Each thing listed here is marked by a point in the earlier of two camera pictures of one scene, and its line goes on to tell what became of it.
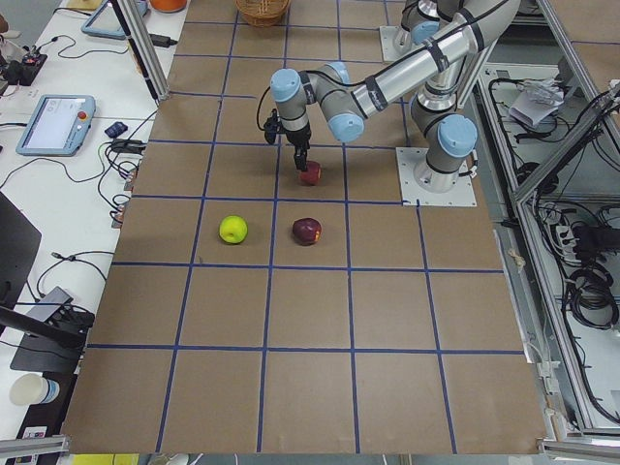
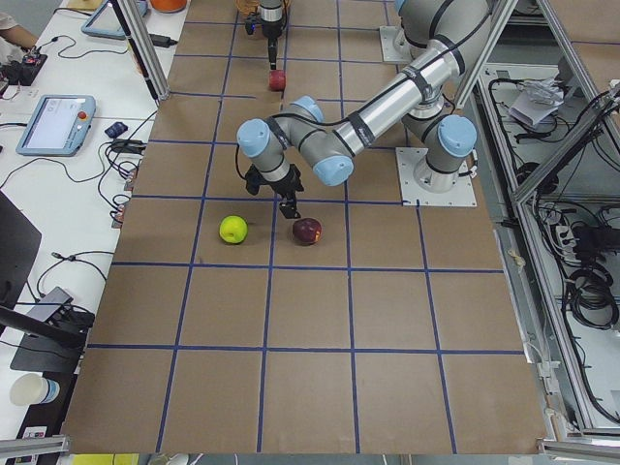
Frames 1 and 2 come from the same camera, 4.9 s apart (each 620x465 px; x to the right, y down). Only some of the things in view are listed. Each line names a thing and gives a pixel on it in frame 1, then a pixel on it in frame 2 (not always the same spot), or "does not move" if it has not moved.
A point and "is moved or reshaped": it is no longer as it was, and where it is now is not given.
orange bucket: (169, 6) does not move
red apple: (312, 174) is moved or reshaped
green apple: (232, 229) does not move
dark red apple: (306, 232) does not move
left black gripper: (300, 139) to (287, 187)
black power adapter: (161, 41) does not move
